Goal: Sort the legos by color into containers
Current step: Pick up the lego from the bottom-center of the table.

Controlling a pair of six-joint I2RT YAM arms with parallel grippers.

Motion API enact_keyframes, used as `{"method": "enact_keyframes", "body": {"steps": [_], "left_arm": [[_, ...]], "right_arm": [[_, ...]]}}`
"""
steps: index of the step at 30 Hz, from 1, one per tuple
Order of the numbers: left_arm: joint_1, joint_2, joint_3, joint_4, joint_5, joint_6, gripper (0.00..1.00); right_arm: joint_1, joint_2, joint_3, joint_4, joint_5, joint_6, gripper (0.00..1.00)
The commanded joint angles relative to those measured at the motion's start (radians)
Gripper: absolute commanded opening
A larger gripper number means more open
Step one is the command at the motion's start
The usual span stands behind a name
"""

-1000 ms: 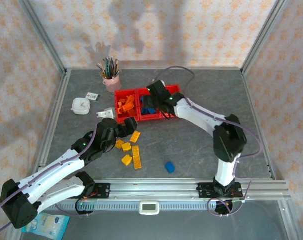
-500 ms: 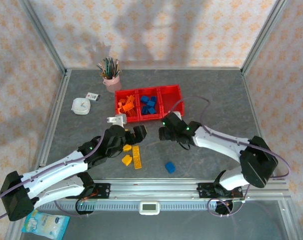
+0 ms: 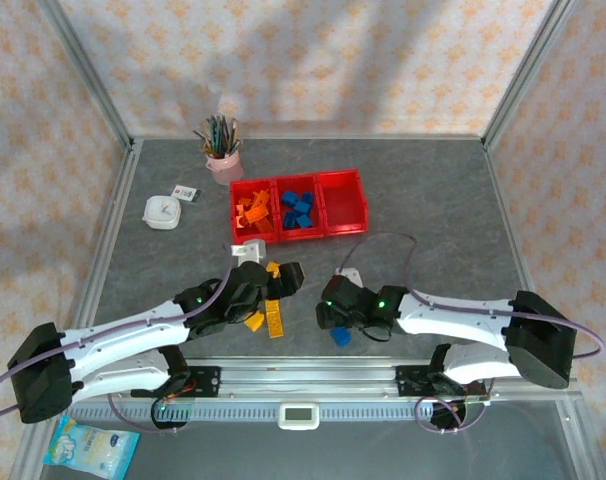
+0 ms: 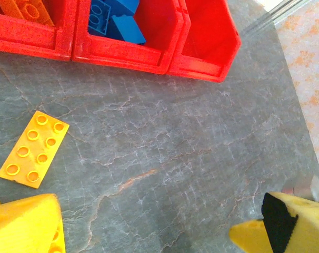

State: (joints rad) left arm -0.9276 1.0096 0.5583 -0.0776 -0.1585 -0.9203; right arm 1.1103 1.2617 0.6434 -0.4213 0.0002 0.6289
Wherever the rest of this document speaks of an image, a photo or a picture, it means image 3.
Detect yellow long lego plate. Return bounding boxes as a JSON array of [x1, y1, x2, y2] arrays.
[[266, 309, 287, 340]]

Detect white digital timer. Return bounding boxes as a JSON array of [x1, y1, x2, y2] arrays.
[[276, 402, 320, 430]]

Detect white square clock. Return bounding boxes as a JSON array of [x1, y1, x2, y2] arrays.
[[142, 195, 182, 231]]

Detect small white card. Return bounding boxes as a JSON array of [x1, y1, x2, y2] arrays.
[[171, 183, 202, 202]]

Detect pink cup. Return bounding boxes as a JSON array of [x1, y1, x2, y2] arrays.
[[205, 147, 244, 185]]

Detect bundle of coloured pencils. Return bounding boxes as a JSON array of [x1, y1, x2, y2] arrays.
[[192, 113, 243, 157]]

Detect blue wet wipes pack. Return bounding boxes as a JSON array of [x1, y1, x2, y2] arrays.
[[42, 415, 141, 480]]

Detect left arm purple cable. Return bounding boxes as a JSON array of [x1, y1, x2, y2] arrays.
[[0, 249, 239, 435]]

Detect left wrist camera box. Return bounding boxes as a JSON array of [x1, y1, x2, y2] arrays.
[[231, 238, 267, 264]]

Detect aluminium front rail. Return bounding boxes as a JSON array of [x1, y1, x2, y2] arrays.
[[67, 356, 583, 402]]

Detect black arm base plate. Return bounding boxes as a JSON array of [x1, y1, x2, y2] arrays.
[[132, 366, 222, 399], [395, 364, 490, 402]]

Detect grey slotted cable duct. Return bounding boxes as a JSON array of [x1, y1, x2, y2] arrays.
[[65, 402, 484, 425]]

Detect aluminium frame post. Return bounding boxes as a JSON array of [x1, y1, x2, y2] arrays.
[[36, 0, 136, 151], [481, 0, 580, 150]]

